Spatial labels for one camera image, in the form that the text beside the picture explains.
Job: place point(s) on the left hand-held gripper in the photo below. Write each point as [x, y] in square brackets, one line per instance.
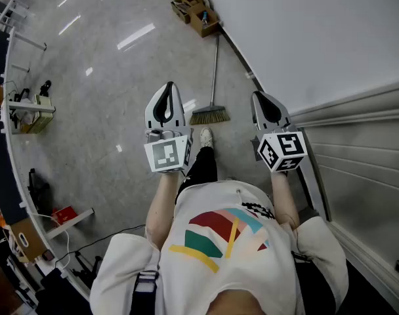
[168, 154]

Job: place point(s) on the black tripod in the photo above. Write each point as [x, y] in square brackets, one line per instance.
[84, 267]

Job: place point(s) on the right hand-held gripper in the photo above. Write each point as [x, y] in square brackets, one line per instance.
[283, 151]

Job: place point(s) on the red flat box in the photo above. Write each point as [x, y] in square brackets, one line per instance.
[65, 214]

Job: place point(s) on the person's black trouser leg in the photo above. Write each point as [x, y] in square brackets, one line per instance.
[201, 169]

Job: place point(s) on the white table frame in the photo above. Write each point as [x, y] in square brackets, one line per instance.
[22, 12]

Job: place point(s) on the grey floor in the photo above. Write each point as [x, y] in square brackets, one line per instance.
[114, 110]

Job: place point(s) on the yellow-green box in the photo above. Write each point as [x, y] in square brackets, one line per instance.
[42, 117]

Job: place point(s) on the blue spray bottle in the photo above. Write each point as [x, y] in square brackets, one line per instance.
[205, 17]

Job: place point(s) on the long white desk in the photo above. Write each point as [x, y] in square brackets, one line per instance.
[12, 162]

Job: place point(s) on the person's right forearm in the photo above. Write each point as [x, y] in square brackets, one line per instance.
[285, 199]

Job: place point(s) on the small black device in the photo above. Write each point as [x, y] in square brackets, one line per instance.
[46, 88]

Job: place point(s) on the flat open cardboard box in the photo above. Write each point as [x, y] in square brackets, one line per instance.
[180, 9]

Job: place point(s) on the large open cardboard box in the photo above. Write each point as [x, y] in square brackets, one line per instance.
[204, 26]

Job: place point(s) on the white printed t-shirt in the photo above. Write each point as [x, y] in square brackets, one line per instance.
[239, 261]

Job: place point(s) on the person's left forearm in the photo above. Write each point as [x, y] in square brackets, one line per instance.
[161, 205]

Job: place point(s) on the person's white shoe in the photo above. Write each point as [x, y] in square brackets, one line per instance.
[206, 137]

